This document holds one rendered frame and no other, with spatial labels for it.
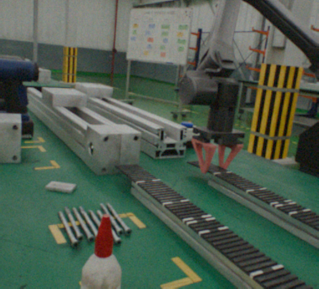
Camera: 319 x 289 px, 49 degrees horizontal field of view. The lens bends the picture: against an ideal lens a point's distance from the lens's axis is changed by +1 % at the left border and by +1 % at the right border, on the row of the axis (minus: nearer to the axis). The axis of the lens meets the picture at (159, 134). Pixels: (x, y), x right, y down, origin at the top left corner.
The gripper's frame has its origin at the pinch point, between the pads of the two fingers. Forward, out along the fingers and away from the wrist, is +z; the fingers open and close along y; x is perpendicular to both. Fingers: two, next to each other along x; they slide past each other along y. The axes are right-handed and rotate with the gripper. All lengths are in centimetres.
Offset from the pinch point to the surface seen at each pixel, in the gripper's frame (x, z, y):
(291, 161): -200, 74, -285
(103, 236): 32, -6, 39
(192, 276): 27.9, 3.5, 24.6
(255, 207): 15.5, 2.3, 1.7
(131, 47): -602, -44, -254
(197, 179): -2.6, 3.2, 2.0
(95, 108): -67, -2, 5
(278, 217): 20.5, 2.1, 1.3
